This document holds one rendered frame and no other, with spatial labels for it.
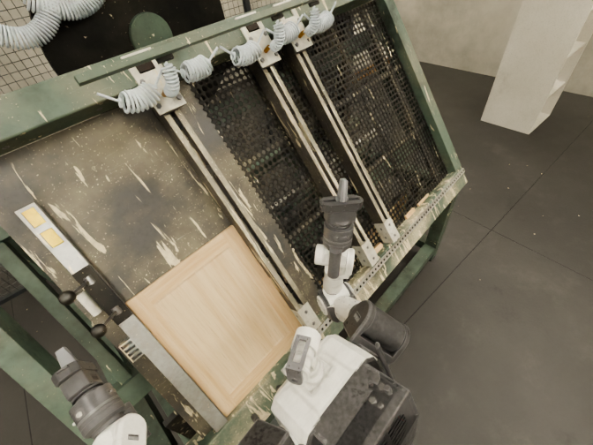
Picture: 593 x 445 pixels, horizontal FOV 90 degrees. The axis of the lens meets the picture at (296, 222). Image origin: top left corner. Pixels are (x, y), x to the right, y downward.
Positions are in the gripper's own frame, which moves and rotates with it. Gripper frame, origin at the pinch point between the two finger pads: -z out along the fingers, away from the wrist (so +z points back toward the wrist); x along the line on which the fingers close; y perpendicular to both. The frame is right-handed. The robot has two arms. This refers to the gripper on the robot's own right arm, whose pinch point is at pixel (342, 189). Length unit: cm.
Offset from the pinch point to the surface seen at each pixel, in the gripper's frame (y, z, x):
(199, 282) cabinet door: 16, 41, 44
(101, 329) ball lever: -7, 33, 67
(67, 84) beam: 33, -23, 71
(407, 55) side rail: 105, -28, -74
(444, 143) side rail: 88, 18, -100
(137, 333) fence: 2, 46, 63
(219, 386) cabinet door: -4, 74, 41
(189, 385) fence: -6, 67, 51
